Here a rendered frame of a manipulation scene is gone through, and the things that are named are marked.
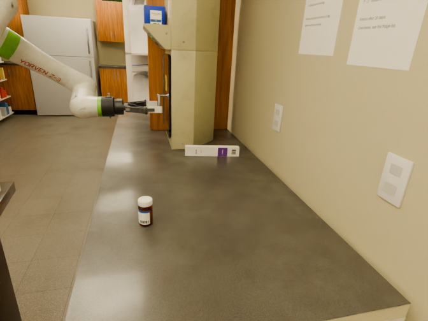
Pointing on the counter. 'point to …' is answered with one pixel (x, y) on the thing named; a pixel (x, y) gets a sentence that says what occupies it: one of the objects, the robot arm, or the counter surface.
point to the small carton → (155, 17)
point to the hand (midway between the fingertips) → (158, 106)
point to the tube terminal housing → (193, 69)
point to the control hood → (160, 34)
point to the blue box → (154, 10)
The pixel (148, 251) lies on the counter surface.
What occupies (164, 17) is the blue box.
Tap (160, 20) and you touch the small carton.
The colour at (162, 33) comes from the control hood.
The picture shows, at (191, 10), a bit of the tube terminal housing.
